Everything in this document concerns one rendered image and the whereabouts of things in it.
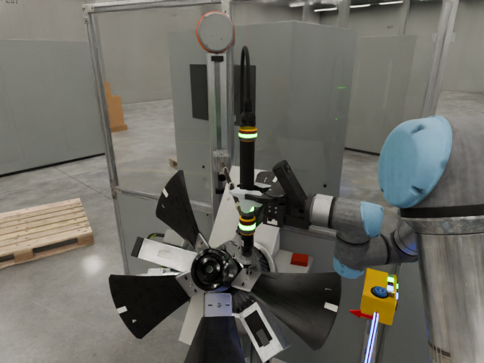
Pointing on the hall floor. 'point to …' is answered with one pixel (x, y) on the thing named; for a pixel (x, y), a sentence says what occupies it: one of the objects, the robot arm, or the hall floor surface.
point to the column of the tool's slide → (216, 122)
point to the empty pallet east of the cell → (43, 230)
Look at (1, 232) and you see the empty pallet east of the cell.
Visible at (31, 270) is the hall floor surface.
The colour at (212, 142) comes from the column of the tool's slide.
